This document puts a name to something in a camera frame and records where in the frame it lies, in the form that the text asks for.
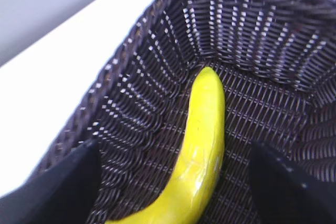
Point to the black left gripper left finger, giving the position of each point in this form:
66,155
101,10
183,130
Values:
64,193

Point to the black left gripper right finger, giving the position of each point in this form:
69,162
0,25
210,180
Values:
283,192

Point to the yellow banana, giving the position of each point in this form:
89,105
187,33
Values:
197,168

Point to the dark brown wicker basket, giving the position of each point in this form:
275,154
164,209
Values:
276,60

